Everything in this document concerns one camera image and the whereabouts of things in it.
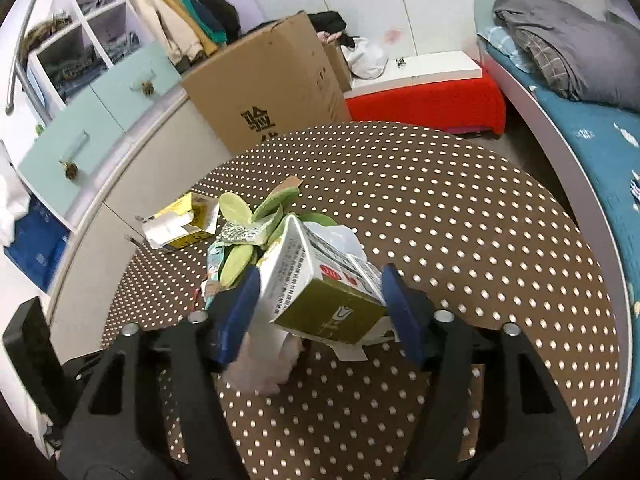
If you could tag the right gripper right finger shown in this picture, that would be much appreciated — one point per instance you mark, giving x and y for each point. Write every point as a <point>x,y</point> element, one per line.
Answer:
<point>526,429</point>

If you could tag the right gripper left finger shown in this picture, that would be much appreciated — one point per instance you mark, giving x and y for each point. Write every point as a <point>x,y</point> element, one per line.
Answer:
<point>118,430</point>

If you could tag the pink plastic bag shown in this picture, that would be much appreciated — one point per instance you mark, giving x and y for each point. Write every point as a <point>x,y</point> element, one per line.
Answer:
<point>266,359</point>

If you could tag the teal snack pouch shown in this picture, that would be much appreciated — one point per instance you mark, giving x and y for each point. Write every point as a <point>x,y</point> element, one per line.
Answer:
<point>214,263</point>

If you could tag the yellow white paper box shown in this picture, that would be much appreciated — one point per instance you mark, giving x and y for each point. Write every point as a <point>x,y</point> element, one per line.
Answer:
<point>186,221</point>

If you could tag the green white carton box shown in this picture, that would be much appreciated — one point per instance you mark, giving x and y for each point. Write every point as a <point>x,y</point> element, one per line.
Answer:
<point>317,284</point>

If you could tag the green fabric leaf toy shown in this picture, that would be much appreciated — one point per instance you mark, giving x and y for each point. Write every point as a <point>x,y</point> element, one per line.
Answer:
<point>277,205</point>

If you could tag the green printed wrapper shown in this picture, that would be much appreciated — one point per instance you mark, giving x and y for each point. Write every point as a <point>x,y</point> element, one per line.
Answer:
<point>256,234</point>

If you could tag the teal drawer cabinet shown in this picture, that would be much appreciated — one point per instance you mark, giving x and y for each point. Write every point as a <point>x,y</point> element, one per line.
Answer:
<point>81,136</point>

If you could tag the white lower cabinet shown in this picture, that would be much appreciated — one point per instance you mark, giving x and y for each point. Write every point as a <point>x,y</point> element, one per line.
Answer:
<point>164,154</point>

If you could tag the teal patterned mattress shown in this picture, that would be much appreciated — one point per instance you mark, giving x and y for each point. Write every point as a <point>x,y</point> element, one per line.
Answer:
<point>594,152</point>

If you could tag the red storage bench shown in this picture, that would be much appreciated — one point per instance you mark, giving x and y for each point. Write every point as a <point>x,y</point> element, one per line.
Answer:
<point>447,91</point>

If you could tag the white cube shelf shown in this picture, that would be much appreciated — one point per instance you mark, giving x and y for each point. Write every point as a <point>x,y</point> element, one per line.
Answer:
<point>103,62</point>

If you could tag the large cardboard box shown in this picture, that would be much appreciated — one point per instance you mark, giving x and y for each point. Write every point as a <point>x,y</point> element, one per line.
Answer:
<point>276,80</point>

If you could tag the grey folded duvet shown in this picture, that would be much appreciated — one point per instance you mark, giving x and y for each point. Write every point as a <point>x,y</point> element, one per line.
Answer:
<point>580,57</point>

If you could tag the hanging clothes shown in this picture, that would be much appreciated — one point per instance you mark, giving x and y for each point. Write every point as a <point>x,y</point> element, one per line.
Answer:
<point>189,30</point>

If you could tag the white plastic bag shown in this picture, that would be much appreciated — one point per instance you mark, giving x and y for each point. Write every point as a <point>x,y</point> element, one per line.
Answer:
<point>366,60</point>

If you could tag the teal bunk bed frame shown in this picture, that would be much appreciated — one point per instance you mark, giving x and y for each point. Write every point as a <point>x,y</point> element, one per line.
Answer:
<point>613,11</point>

